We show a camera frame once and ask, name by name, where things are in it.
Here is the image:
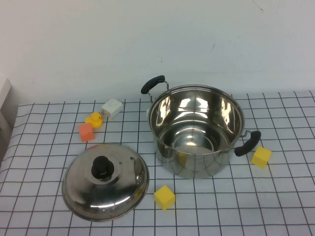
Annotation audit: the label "stainless steel lid black knob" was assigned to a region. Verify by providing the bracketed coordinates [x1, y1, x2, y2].
[61, 143, 150, 215]

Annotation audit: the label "white power adapter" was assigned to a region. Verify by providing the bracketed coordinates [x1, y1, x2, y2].
[100, 98, 124, 120]

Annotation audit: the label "yellow rubber duck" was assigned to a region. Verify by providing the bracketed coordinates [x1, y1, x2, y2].
[85, 112, 103, 129]

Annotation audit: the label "orange foam cube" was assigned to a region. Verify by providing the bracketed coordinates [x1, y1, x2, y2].
[78, 122, 95, 143]

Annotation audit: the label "yellow foam cube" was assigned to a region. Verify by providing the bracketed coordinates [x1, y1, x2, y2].
[154, 185, 176, 211]
[251, 146, 273, 169]

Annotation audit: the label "white black checkered tablecloth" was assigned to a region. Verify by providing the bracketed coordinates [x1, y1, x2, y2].
[0, 90, 315, 236]

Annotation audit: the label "white furniture panel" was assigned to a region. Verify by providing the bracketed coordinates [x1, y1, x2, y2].
[0, 78, 19, 170]

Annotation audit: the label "stainless steel pot black handles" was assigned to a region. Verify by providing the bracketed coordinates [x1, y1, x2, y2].
[140, 75, 261, 179]

